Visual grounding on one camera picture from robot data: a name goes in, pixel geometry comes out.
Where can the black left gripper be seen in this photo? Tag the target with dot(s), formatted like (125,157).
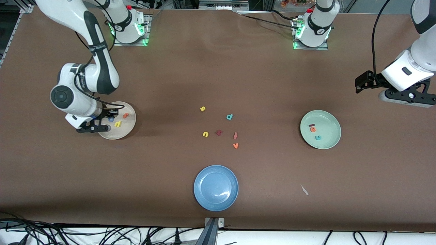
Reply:
(375,81)

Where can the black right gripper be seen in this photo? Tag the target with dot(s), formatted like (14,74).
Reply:
(106,112)

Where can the yellow foam letter h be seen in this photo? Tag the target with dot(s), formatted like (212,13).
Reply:
(118,124)

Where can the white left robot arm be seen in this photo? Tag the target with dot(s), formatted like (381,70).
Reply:
(318,23)

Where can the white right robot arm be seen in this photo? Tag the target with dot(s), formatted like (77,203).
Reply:
(61,10)

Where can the beige round plate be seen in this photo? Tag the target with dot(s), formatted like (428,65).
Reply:
(128,131)

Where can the light green round plate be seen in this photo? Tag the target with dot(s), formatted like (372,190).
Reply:
(328,136)

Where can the orange decorative plant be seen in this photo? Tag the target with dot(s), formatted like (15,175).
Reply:
(293,2)

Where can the dark red foam letter r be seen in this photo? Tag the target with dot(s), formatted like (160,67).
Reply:
(219,132)

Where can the brown table mat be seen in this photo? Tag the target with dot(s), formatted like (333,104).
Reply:
(218,68)

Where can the blue round plate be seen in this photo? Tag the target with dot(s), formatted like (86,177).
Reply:
(216,188)

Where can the small white paper scrap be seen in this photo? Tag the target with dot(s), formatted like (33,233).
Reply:
(305,191)

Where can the grey metal box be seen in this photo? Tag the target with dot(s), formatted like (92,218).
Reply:
(221,4)

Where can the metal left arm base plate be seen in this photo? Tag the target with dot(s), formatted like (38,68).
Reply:
(320,48)

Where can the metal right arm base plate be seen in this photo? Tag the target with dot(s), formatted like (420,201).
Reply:
(147,34)

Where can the aluminium frame rail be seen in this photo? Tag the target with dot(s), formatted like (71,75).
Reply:
(27,9)

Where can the grey metal camera mount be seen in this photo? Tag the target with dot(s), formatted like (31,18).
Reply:
(213,224)

